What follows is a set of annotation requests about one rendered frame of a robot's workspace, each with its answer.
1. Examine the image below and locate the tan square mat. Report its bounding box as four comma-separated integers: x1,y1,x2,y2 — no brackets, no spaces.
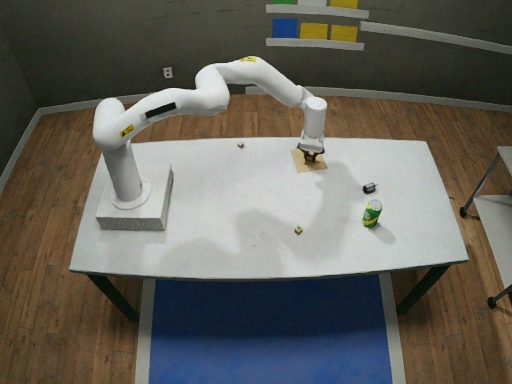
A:
290,149,328,173

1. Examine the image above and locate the green and yellow drink can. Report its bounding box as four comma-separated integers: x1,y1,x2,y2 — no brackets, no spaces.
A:
362,199,383,228

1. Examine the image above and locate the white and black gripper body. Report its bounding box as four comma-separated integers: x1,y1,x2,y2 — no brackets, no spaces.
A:
300,130,324,153

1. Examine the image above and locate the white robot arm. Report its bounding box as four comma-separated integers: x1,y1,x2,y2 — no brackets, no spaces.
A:
92,57,327,210

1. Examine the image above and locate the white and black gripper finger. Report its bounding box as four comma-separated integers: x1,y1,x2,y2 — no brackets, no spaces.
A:
312,147,325,163
297,143,308,161

